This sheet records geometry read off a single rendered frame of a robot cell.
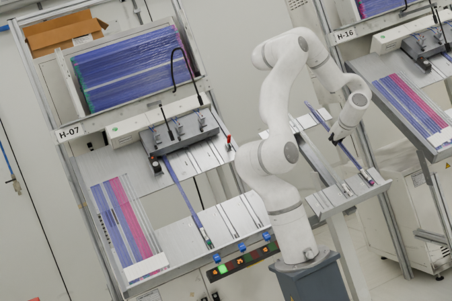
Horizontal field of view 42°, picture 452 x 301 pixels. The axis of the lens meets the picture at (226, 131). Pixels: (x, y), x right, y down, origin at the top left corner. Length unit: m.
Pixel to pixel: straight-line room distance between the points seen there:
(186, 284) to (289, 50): 1.21
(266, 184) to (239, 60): 2.58
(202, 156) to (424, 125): 1.03
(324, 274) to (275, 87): 0.63
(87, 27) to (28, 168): 1.43
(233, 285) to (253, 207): 0.44
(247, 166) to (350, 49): 1.54
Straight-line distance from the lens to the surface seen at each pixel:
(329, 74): 2.25
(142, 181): 2.59
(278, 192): 1.91
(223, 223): 2.45
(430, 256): 3.20
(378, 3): 3.21
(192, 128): 2.67
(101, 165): 2.68
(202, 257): 2.36
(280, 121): 1.92
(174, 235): 2.43
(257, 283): 2.80
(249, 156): 1.91
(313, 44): 2.19
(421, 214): 3.14
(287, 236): 1.94
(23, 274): 4.32
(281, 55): 2.00
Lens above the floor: 1.37
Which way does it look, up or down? 5 degrees down
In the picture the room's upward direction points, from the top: 19 degrees counter-clockwise
